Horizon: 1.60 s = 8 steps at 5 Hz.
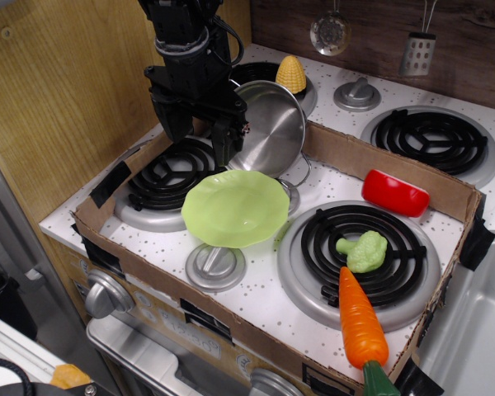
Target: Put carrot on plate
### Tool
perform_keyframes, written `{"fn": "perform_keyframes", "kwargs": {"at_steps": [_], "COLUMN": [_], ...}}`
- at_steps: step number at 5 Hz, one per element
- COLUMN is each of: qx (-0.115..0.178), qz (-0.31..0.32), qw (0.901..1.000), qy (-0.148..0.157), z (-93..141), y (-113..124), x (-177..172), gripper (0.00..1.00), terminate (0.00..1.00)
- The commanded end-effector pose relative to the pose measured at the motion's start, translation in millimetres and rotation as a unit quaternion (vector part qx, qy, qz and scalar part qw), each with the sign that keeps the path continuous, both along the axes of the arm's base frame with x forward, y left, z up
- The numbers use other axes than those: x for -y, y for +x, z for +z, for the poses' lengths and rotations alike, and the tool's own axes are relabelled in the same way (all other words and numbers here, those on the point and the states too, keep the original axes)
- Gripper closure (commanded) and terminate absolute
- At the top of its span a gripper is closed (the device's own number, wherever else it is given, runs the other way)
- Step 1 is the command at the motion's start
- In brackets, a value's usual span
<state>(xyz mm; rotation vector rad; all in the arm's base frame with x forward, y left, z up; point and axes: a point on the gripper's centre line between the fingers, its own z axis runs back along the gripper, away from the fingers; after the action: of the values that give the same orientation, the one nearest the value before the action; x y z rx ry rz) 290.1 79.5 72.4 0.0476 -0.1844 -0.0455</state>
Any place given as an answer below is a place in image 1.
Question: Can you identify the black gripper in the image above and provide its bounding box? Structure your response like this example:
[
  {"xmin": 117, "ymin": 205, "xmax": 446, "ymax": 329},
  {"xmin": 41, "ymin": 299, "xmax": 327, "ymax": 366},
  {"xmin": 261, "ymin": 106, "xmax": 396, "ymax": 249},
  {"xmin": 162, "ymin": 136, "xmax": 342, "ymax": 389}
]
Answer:
[{"xmin": 144, "ymin": 40, "xmax": 248, "ymax": 167}]

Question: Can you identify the orange toy carrot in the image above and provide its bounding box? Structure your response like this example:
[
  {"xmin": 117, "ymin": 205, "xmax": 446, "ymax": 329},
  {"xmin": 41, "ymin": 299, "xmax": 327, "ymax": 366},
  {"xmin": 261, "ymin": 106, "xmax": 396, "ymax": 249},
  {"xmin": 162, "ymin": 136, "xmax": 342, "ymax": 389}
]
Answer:
[{"xmin": 339, "ymin": 267, "xmax": 400, "ymax": 395}]

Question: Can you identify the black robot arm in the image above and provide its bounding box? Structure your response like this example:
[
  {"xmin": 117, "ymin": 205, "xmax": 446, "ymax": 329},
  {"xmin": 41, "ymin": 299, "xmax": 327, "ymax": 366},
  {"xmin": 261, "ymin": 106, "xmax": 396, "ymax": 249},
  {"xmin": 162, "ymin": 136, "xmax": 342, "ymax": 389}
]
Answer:
[{"xmin": 140, "ymin": 1, "xmax": 248, "ymax": 167}]

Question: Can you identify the light green plastic plate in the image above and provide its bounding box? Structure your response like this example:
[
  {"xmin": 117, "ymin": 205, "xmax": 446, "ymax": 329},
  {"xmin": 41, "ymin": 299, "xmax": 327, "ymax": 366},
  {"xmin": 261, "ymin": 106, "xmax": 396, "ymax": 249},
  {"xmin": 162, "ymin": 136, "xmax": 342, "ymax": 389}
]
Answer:
[{"xmin": 181, "ymin": 170, "xmax": 290, "ymax": 248}]

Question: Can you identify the silver metal pot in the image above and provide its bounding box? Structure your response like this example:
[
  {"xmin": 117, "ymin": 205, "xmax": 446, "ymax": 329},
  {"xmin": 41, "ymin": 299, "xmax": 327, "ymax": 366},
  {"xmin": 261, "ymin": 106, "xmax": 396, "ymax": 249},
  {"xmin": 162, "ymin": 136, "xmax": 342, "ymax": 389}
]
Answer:
[{"xmin": 228, "ymin": 80, "xmax": 306, "ymax": 178}]

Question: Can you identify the back left black burner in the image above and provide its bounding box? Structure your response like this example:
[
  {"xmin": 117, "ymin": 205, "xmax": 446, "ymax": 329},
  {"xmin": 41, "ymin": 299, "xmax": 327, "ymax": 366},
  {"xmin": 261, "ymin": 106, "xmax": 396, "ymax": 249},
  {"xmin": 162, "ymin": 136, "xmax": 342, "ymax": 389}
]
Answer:
[{"xmin": 230, "ymin": 62, "xmax": 317, "ymax": 117}]

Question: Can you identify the black burner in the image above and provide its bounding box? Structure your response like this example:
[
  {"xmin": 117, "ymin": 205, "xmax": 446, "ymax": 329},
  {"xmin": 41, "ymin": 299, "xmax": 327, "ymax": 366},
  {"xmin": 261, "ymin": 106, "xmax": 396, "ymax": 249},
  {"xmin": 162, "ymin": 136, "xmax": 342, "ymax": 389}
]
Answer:
[
  {"xmin": 277, "ymin": 200, "xmax": 441, "ymax": 332},
  {"xmin": 230, "ymin": 62, "xmax": 317, "ymax": 117},
  {"xmin": 115, "ymin": 137, "xmax": 225, "ymax": 233},
  {"xmin": 361, "ymin": 106, "xmax": 495, "ymax": 187}
]

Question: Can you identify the front left black burner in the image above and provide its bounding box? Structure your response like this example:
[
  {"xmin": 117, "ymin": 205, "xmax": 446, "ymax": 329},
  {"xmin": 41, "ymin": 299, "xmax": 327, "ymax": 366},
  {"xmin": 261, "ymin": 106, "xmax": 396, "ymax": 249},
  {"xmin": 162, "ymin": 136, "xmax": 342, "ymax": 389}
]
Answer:
[{"xmin": 115, "ymin": 137, "xmax": 225, "ymax": 233}]

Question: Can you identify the yellow toy corn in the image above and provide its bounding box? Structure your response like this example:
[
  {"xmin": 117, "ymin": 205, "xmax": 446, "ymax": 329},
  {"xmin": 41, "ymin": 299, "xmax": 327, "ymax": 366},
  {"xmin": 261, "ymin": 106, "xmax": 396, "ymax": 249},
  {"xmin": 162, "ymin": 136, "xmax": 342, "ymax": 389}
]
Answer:
[{"xmin": 276, "ymin": 55, "xmax": 307, "ymax": 94}]

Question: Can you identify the silver middle stove knob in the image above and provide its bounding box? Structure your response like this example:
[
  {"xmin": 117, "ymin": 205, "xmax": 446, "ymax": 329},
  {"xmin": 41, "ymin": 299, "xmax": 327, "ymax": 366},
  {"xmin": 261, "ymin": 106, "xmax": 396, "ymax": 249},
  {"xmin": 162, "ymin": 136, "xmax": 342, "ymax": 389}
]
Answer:
[{"xmin": 278, "ymin": 179, "xmax": 300, "ymax": 216}]

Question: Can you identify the silver stove knob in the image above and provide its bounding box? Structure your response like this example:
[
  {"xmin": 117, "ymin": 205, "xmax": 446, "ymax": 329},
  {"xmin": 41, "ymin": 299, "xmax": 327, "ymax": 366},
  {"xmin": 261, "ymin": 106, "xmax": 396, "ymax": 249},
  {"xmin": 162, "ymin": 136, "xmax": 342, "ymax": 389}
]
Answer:
[
  {"xmin": 278, "ymin": 179, "xmax": 300, "ymax": 216},
  {"xmin": 333, "ymin": 77, "xmax": 381, "ymax": 112},
  {"xmin": 186, "ymin": 244, "xmax": 247, "ymax": 293}
]

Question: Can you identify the silver front stove knob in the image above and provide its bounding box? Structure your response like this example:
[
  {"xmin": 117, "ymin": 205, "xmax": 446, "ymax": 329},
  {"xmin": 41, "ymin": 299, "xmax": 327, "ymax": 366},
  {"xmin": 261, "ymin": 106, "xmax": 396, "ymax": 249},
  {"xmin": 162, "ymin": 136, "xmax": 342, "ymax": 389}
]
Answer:
[{"xmin": 186, "ymin": 244, "xmax": 247, "ymax": 293}]

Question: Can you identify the silver back stove knob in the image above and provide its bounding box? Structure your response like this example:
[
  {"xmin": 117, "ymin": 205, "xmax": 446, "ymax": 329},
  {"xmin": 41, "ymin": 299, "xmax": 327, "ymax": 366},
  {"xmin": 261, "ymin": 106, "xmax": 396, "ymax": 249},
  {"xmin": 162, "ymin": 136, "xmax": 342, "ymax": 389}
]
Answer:
[{"xmin": 333, "ymin": 77, "xmax": 381, "ymax": 112}]

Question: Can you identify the silver hanging skimmer spoon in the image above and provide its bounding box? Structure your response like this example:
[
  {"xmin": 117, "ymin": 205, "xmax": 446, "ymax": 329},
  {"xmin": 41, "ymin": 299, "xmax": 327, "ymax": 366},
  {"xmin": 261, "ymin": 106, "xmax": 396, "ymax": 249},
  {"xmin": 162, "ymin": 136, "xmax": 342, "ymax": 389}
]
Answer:
[{"xmin": 309, "ymin": 1, "xmax": 351, "ymax": 57}]

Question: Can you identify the front right black burner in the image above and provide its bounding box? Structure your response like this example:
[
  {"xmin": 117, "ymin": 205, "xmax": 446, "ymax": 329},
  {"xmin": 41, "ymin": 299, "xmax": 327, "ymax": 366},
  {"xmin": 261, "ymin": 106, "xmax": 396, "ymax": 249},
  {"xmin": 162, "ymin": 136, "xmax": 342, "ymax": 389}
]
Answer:
[{"xmin": 277, "ymin": 200, "xmax": 441, "ymax": 332}]

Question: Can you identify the brown cardboard fence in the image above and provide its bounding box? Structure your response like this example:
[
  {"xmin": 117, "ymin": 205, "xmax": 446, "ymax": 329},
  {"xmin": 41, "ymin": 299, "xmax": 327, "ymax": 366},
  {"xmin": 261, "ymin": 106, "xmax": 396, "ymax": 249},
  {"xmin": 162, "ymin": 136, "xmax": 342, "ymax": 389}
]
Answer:
[{"xmin": 73, "ymin": 124, "xmax": 490, "ymax": 395}]

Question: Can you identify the red toy cheese wheel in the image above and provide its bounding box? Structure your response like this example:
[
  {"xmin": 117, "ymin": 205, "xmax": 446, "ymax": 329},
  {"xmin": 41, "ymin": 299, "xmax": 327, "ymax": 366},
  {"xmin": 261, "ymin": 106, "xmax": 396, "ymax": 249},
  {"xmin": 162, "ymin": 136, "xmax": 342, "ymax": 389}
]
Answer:
[{"xmin": 361, "ymin": 169, "xmax": 431, "ymax": 218}]

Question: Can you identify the silver left oven knob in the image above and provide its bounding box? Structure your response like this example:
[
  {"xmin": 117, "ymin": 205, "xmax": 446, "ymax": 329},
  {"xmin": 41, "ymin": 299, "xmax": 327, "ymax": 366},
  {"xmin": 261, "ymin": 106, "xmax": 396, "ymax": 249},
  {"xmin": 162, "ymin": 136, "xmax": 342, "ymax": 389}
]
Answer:
[{"xmin": 85, "ymin": 270, "xmax": 135, "ymax": 319}]

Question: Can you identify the silver oven knob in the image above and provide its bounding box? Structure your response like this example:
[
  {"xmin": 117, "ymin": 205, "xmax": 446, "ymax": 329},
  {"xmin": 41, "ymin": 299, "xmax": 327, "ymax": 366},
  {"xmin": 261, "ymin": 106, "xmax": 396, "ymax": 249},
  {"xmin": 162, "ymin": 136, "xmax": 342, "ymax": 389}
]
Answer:
[
  {"xmin": 85, "ymin": 270, "xmax": 135, "ymax": 319},
  {"xmin": 248, "ymin": 368, "xmax": 302, "ymax": 396}
]

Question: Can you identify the green toy broccoli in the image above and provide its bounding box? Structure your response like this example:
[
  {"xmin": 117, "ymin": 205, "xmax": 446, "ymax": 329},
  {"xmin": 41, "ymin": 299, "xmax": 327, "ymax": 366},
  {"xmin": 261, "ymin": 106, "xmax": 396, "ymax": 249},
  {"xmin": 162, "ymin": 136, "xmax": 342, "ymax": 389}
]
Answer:
[{"xmin": 336, "ymin": 230, "xmax": 388, "ymax": 274}]

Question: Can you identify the silver hanging grater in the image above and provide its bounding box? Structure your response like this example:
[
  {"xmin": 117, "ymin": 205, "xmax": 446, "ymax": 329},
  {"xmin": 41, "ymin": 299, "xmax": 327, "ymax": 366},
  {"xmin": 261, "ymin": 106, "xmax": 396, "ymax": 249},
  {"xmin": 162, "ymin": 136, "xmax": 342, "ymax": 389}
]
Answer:
[{"xmin": 398, "ymin": 1, "xmax": 436, "ymax": 78}]

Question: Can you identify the back right black burner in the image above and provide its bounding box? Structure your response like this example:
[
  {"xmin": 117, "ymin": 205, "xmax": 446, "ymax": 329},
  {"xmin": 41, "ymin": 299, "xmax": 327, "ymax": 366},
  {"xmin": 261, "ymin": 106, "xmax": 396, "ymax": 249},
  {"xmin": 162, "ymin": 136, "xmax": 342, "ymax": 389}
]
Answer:
[{"xmin": 361, "ymin": 106, "xmax": 495, "ymax": 187}]

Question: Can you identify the silver right oven knob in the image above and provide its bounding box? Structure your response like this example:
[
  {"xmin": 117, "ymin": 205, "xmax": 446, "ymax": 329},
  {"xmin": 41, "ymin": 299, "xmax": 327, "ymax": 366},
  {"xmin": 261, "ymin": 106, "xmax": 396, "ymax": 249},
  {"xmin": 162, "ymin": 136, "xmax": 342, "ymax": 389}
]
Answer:
[{"xmin": 248, "ymin": 368, "xmax": 302, "ymax": 396}]

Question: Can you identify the orange object bottom left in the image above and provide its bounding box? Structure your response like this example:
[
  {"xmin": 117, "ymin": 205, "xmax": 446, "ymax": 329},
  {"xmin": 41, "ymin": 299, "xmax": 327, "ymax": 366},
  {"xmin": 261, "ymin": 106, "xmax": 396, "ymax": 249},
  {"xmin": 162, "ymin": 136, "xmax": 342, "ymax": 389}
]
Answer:
[{"xmin": 49, "ymin": 364, "xmax": 92, "ymax": 389}]

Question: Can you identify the grey toy sink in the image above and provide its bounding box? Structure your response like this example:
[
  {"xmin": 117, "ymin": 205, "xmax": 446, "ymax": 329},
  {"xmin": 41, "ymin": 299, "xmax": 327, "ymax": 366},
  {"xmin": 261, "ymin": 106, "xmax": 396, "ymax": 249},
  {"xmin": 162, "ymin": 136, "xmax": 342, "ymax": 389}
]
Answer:
[{"xmin": 417, "ymin": 239, "xmax": 495, "ymax": 395}]

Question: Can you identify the silver oven door handle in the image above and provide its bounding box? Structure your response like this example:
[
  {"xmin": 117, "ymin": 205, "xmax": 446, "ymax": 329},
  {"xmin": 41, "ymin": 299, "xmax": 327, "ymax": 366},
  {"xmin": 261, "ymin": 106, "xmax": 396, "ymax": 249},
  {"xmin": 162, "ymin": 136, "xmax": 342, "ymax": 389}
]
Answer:
[{"xmin": 87, "ymin": 316, "xmax": 250, "ymax": 395}]

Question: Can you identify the black cable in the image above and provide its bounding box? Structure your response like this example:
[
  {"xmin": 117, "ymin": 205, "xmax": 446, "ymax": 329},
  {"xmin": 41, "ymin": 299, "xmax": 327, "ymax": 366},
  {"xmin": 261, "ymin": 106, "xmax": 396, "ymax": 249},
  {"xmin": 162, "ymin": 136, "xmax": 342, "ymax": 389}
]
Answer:
[{"xmin": 0, "ymin": 356, "xmax": 38, "ymax": 396}]

